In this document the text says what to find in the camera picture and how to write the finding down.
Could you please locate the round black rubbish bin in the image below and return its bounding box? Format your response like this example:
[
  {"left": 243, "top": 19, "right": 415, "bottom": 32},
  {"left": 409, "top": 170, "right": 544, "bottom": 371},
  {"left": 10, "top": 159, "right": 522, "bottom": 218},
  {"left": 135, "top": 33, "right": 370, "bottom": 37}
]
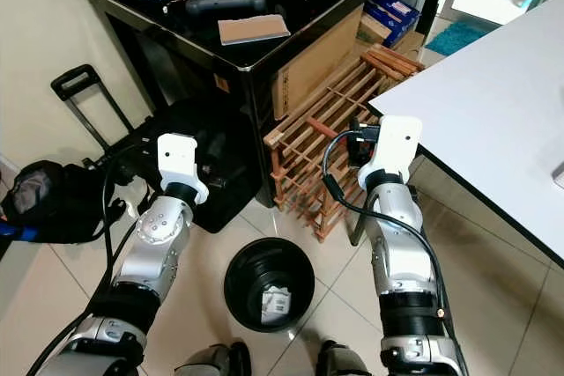
[{"left": 224, "top": 237, "right": 315, "bottom": 334}]

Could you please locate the wooden slatted rack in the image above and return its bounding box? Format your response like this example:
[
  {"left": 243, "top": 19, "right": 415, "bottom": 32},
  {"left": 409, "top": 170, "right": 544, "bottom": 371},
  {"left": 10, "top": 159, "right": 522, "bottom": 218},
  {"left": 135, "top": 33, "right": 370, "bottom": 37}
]
[{"left": 263, "top": 44, "right": 426, "bottom": 242}]

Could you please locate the light wood panel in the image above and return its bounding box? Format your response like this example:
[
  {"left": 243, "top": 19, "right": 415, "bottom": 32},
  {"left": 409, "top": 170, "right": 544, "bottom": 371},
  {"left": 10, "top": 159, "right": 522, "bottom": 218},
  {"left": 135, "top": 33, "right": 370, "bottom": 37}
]
[{"left": 271, "top": 8, "right": 364, "bottom": 122}]

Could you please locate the small brown carton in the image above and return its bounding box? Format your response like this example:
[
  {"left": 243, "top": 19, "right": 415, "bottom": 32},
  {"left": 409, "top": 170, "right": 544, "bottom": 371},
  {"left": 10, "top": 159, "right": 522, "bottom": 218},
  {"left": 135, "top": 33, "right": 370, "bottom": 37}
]
[{"left": 357, "top": 15, "right": 393, "bottom": 47}]

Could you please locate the white table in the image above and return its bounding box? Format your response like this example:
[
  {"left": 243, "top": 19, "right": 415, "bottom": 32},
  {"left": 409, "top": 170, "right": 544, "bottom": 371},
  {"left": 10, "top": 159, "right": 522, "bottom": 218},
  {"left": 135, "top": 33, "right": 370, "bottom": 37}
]
[{"left": 350, "top": 0, "right": 564, "bottom": 269}]

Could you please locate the blue printed box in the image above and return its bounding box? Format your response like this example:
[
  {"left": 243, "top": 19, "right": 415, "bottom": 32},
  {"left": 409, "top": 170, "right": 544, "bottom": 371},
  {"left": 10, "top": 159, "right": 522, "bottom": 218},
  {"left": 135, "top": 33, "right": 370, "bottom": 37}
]
[{"left": 366, "top": 0, "right": 421, "bottom": 47}]

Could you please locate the black trolley bag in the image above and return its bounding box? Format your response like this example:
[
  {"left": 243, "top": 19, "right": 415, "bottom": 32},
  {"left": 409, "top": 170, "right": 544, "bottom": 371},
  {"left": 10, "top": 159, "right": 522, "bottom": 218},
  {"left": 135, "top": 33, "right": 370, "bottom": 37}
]
[{"left": 51, "top": 63, "right": 261, "bottom": 234}]

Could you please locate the teal floor mat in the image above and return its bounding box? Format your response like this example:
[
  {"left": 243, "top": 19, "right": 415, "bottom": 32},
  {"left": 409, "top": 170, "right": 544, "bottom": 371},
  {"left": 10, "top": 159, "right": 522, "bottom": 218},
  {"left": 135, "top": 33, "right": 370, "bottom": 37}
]
[{"left": 425, "top": 19, "right": 493, "bottom": 57}]

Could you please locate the small brown cardboard pad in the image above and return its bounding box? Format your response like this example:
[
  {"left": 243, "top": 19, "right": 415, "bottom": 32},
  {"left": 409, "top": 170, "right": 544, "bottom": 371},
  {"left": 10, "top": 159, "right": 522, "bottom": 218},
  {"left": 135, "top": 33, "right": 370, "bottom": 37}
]
[{"left": 219, "top": 15, "right": 292, "bottom": 46}]

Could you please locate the white printed paper scrap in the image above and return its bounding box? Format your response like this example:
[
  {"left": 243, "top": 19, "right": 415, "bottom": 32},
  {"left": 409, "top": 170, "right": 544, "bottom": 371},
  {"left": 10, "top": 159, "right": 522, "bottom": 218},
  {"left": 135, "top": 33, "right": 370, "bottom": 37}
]
[{"left": 260, "top": 284, "right": 293, "bottom": 325}]

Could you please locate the black remote controller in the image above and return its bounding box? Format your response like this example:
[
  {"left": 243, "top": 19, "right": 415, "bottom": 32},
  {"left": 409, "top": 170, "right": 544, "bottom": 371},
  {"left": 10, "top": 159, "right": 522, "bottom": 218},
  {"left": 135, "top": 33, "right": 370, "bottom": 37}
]
[{"left": 185, "top": 0, "right": 267, "bottom": 18}]

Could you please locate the glossy black table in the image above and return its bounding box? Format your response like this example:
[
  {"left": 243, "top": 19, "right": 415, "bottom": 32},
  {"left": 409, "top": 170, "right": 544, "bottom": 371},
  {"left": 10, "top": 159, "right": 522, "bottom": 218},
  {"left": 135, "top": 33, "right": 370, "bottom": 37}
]
[{"left": 78, "top": 0, "right": 437, "bottom": 210}]

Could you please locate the robot right leg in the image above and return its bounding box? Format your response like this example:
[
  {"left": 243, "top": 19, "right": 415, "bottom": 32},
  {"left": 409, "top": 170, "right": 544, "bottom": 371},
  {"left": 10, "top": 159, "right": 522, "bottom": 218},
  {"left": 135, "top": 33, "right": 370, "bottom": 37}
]
[{"left": 315, "top": 339, "right": 375, "bottom": 376}]

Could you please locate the robot leg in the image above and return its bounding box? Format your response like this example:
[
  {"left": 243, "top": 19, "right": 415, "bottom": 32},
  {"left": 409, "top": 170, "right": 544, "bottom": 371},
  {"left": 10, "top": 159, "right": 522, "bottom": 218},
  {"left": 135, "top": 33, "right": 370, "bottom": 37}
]
[
  {"left": 315, "top": 339, "right": 375, "bottom": 376},
  {"left": 174, "top": 341, "right": 252, "bottom": 376}
]

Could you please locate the black backpack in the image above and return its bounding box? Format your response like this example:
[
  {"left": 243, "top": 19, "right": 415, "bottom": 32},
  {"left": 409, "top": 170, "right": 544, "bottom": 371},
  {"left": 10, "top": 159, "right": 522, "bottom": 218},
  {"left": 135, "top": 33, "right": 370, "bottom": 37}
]
[{"left": 0, "top": 159, "right": 129, "bottom": 245}]

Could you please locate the robot left leg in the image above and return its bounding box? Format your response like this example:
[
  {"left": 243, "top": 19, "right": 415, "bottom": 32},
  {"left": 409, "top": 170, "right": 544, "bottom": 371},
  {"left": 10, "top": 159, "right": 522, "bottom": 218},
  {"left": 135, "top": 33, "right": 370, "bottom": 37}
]
[{"left": 174, "top": 341, "right": 252, "bottom": 376}]

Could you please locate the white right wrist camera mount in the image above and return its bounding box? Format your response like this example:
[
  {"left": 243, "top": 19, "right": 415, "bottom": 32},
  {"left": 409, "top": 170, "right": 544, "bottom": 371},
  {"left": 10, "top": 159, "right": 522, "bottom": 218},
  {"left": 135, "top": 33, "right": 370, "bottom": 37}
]
[{"left": 361, "top": 115, "right": 424, "bottom": 190}]

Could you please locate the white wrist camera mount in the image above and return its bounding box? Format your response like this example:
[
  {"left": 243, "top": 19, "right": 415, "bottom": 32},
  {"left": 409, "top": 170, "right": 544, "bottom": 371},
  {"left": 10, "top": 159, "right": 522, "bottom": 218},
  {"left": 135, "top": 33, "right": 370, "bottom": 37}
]
[
  {"left": 361, "top": 115, "right": 424, "bottom": 190},
  {"left": 157, "top": 133, "right": 211, "bottom": 206}
]

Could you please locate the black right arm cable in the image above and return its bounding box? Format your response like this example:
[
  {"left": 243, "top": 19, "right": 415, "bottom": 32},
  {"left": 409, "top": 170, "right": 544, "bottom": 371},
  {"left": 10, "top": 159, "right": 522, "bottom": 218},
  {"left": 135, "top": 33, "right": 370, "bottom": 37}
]
[{"left": 322, "top": 125, "right": 450, "bottom": 315}]

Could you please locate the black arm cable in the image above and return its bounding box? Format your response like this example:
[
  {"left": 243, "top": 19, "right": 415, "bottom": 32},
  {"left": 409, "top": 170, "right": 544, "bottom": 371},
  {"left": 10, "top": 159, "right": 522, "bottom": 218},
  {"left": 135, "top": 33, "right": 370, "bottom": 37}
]
[
  {"left": 28, "top": 149, "right": 168, "bottom": 376},
  {"left": 322, "top": 125, "right": 450, "bottom": 315}
]

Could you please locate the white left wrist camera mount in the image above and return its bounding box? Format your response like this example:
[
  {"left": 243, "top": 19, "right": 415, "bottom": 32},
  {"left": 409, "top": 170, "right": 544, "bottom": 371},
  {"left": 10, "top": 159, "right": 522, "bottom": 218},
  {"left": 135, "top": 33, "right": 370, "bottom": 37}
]
[{"left": 157, "top": 133, "right": 211, "bottom": 206}]

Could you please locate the blue strap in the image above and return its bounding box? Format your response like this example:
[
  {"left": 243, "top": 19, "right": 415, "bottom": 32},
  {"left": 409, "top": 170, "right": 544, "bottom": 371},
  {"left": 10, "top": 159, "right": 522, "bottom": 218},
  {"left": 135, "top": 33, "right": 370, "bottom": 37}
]
[{"left": 0, "top": 222, "right": 38, "bottom": 243}]

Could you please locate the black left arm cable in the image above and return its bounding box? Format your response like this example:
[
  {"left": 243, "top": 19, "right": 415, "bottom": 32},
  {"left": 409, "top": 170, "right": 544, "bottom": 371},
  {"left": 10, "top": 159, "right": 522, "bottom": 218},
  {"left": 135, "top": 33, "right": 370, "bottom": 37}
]
[{"left": 28, "top": 149, "right": 168, "bottom": 376}]

